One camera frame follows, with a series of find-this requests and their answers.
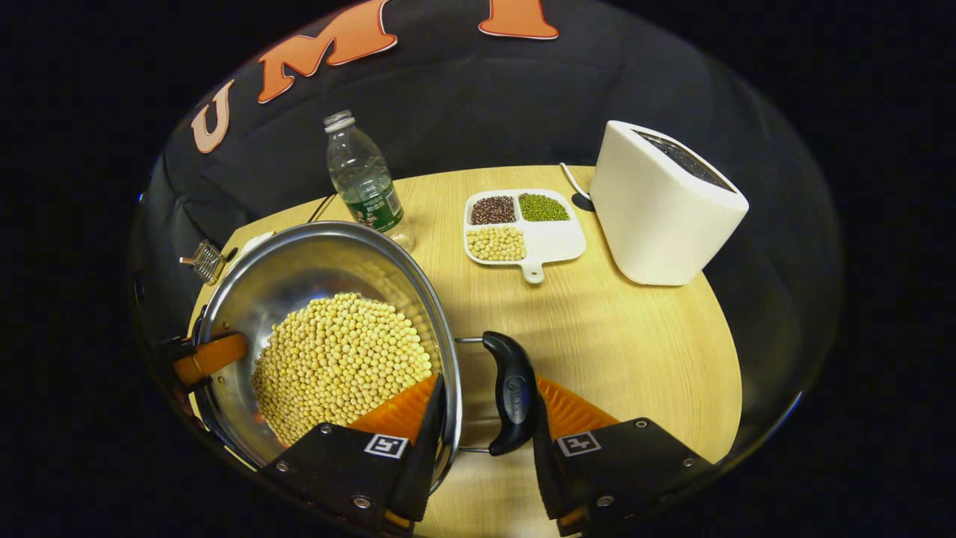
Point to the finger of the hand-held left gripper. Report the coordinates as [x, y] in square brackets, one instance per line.
[213, 357]

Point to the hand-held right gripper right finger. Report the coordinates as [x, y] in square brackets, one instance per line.
[549, 478]

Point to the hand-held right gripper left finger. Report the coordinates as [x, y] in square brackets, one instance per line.
[426, 463]

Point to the pile of soybeans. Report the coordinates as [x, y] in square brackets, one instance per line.
[336, 359]

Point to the stainless steel pot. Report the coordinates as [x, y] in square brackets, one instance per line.
[299, 261]

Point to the small soybean portion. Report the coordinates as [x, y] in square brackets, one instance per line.
[497, 243]

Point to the clear plastic water bottle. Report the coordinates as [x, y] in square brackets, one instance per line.
[364, 179]

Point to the white divided dish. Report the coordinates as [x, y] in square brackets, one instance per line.
[556, 239]

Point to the pile of dark red beans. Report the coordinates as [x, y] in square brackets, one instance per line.
[493, 211]

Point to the pile of green mung beans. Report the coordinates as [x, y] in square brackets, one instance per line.
[544, 208]

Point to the white toaster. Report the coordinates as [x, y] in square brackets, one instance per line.
[657, 217]

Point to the black backdrop cloth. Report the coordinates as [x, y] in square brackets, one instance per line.
[485, 112]

